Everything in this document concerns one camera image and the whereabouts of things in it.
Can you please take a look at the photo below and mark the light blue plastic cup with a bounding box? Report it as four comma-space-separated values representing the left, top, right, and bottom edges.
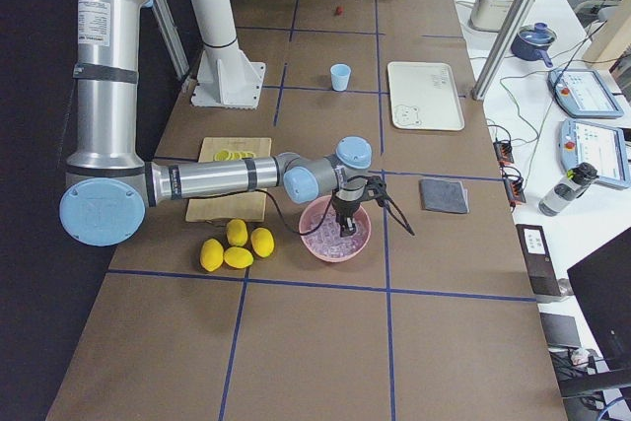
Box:
330, 63, 351, 92

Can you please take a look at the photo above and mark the aluminium frame post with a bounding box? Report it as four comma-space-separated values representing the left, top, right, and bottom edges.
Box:
471, 0, 534, 101

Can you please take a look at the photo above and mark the dark cardboard box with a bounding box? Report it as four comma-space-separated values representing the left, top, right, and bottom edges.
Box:
516, 224, 564, 303

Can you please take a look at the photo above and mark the whole lemon left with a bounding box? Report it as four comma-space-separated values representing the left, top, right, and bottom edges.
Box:
223, 246, 254, 269

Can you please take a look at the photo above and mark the clear water bottle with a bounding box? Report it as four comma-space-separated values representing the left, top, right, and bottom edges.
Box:
538, 162, 598, 216

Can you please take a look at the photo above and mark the upper teach pendant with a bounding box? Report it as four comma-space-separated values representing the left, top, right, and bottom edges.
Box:
547, 68, 624, 119

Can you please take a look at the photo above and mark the lower teach pendant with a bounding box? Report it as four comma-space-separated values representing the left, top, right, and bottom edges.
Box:
559, 118, 630, 189

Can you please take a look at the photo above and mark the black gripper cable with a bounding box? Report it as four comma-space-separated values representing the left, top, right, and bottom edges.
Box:
259, 175, 416, 238

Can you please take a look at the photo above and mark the teach pendant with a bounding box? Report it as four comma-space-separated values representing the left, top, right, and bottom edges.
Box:
547, 68, 624, 119
559, 118, 630, 189

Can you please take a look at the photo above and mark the pink bowl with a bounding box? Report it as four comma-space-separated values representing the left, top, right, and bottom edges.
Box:
299, 196, 372, 263

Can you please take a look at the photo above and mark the white toaster appliance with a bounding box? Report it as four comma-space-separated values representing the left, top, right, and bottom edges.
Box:
469, 0, 514, 33

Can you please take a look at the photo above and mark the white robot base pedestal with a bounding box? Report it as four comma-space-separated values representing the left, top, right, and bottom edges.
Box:
190, 0, 266, 109

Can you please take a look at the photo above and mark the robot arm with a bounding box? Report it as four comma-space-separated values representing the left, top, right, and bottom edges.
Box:
59, 0, 372, 246

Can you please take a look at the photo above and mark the black monitor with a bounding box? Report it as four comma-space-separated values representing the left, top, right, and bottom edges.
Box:
559, 230, 630, 397

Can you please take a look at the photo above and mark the lemon slices row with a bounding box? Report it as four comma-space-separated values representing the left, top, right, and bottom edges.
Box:
213, 149, 256, 162

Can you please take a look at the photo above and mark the grey folded cloth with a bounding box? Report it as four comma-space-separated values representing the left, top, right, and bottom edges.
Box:
419, 178, 469, 214

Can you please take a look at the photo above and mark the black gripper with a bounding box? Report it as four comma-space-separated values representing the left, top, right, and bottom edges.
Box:
332, 182, 365, 237

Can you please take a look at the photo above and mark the whole lemon bottom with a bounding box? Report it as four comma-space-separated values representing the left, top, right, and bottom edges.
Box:
199, 239, 224, 272

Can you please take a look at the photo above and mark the blue saucepan with lid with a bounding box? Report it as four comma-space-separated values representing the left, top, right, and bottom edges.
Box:
511, 22, 557, 68

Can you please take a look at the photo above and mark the pile of clear ice cubes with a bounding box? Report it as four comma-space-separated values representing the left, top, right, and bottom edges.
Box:
304, 210, 370, 260

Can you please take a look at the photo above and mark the bamboo cutting board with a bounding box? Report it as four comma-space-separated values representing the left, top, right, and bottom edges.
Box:
185, 137, 272, 222

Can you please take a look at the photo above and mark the whole lemon right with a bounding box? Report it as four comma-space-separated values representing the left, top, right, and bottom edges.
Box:
226, 219, 248, 247

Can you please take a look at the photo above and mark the cream bear serving tray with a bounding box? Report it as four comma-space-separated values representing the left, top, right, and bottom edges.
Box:
387, 61, 464, 131

